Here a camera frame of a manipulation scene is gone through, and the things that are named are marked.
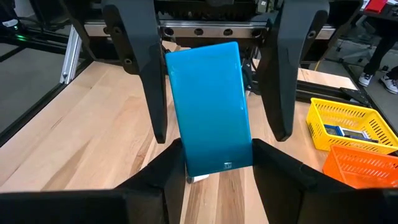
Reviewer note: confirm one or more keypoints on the white digital clock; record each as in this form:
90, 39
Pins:
356, 133

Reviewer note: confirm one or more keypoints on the yellow plastic basket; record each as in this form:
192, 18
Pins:
315, 130

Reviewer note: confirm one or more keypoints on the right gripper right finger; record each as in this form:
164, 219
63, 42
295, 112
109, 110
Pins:
295, 199

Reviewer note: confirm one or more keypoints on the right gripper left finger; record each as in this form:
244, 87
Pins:
140, 199

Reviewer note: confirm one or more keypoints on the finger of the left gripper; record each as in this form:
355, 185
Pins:
143, 37
286, 62

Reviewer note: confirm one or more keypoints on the person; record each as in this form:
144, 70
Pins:
377, 53

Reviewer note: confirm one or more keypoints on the cyan power bank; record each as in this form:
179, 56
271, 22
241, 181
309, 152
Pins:
208, 109

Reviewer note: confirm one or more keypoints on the silver aluminium extrusion bar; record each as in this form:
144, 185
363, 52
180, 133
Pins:
71, 53

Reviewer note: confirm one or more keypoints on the red box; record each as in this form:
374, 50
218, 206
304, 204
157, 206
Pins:
374, 5

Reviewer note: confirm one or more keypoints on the orange plastic basket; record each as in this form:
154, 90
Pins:
357, 168

